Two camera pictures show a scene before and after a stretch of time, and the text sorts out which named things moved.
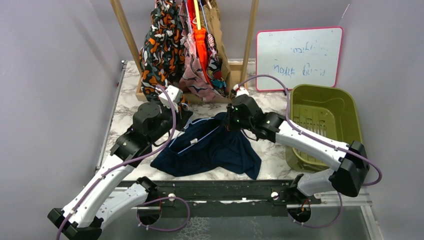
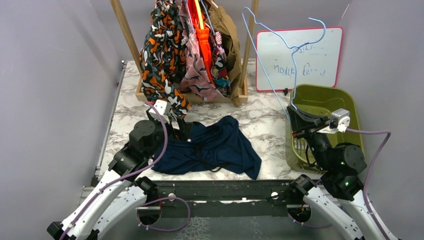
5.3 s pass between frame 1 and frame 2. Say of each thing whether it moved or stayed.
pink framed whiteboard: stayed
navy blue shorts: stayed
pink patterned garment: stayed
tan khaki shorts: moved
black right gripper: moved
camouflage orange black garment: stayed
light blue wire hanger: moved
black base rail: stayed
